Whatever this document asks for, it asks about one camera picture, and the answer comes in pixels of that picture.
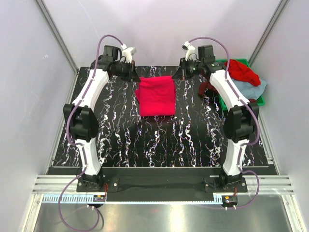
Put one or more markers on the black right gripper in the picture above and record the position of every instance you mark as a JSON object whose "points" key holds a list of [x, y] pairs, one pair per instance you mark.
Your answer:
{"points": [[182, 68]]}

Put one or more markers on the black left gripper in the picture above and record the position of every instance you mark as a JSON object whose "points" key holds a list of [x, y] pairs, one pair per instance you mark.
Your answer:
{"points": [[132, 71]]}

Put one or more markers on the pink t shirt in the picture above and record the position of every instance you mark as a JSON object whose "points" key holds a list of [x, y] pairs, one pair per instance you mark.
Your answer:
{"points": [[156, 96]]}

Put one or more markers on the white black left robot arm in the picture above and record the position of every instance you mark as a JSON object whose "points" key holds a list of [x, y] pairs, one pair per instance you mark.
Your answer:
{"points": [[81, 123]]}

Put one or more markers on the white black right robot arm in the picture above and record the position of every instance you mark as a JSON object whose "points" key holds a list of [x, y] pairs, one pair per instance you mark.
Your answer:
{"points": [[241, 122]]}

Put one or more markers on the maroon t shirt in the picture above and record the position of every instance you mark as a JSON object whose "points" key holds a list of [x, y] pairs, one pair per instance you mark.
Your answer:
{"points": [[206, 86]]}

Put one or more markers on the red t shirt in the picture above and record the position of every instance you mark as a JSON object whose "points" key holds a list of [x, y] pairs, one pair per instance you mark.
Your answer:
{"points": [[241, 72]]}

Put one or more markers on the light blue t shirt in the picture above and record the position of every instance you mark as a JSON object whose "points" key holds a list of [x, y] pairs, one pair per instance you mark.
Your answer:
{"points": [[250, 91]]}

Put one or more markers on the green plastic bin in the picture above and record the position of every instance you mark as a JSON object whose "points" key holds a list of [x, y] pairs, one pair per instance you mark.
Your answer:
{"points": [[260, 100]]}

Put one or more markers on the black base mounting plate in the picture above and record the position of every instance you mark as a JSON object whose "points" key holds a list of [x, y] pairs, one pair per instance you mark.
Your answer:
{"points": [[208, 179]]}

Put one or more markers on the left orange connector board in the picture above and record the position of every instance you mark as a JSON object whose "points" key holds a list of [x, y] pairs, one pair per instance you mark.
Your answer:
{"points": [[99, 198]]}

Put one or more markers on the orange connector board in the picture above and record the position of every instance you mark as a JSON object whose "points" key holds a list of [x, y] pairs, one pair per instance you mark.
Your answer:
{"points": [[232, 199], [99, 198]]}

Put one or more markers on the right orange connector board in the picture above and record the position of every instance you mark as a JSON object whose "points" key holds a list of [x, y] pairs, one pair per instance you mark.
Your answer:
{"points": [[232, 199]]}

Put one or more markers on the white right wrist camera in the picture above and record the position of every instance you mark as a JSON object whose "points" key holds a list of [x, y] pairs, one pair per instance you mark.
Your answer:
{"points": [[189, 49]]}

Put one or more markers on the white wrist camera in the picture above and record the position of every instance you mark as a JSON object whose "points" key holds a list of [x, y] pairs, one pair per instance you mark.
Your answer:
{"points": [[128, 52], [189, 49]]}

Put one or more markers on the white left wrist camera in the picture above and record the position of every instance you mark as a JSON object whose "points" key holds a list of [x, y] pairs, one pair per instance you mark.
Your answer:
{"points": [[128, 52]]}

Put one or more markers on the left aluminium corner post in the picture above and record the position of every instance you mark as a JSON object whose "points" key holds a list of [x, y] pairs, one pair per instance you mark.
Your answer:
{"points": [[56, 34]]}

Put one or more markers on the aluminium corner post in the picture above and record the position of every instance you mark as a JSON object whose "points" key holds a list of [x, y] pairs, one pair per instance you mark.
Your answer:
{"points": [[56, 34], [269, 28]]}

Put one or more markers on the right aluminium corner post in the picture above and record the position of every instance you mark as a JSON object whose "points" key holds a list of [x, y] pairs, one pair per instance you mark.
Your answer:
{"points": [[269, 28]]}

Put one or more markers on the aluminium front frame rail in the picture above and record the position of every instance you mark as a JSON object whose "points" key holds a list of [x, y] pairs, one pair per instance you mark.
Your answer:
{"points": [[268, 184]]}

